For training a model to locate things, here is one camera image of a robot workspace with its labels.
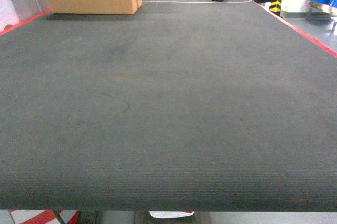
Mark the yellow black striped bollard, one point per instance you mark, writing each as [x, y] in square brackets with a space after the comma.
[275, 7]

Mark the dark grey table mat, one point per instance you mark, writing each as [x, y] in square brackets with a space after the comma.
[188, 105]

